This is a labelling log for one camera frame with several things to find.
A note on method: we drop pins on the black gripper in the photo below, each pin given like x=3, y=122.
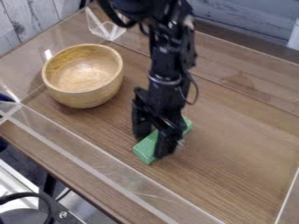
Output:
x=156, y=108

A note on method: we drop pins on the green rectangular block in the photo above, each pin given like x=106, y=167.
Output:
x=144, y=147

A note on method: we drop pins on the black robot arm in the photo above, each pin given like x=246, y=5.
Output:
x=166, y=22

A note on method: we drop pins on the light wooden bowl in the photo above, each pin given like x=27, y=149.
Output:
x=83, y=75

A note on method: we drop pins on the clear acrylic front barrier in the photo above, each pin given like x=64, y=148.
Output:
x=83, y=145

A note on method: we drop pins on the black table leg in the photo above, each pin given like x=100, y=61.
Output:
x=49, y=185

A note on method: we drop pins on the blue object at left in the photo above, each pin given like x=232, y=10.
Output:
x=5, y=98

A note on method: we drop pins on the white object at right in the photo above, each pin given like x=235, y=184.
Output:
x=294, y=38

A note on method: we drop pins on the clear acrylic corner bracket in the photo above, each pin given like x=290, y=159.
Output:
x=100, y=25

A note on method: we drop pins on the grey metal bracket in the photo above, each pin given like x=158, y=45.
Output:
x=63, y=216

